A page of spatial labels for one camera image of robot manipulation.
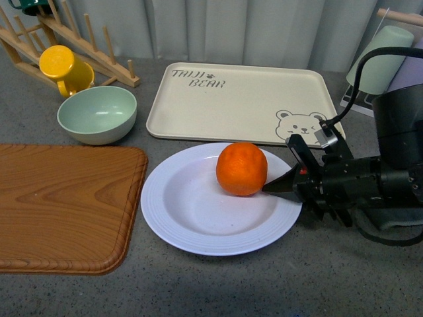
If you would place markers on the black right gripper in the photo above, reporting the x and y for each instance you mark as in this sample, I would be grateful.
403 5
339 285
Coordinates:
340 185

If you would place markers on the orange fruit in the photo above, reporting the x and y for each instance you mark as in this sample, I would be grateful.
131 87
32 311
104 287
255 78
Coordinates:
241 169

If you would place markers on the white round plate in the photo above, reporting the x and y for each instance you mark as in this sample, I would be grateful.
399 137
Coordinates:
184 205

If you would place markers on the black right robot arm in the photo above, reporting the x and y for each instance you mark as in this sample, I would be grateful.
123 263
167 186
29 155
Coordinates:
392 180

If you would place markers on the grey folded cloth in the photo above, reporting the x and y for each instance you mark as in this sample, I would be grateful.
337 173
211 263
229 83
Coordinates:
384 219

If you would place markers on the beige bear serving tray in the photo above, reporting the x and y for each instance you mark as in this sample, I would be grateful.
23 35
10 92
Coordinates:
262 105

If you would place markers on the green plastic cup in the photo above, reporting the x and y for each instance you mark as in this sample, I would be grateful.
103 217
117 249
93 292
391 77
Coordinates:
379 71

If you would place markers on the grey curtain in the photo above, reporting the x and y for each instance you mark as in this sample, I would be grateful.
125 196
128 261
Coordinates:
317 35

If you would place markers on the purple plastic cup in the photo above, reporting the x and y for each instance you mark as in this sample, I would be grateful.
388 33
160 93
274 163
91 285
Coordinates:
408 74

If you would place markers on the light green bowl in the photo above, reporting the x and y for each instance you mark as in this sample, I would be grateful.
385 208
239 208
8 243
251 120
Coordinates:
99 115

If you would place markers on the wooden cutting board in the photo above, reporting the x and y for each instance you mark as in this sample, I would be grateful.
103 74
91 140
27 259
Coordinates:
68 209

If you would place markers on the yellow mug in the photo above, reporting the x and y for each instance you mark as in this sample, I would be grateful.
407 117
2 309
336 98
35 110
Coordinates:
71 75

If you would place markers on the wooden peg drying rack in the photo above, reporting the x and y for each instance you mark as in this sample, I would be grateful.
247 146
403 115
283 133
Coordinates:
24 47

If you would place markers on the dark green mug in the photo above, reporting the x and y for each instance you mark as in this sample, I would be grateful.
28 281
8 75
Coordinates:
31 7

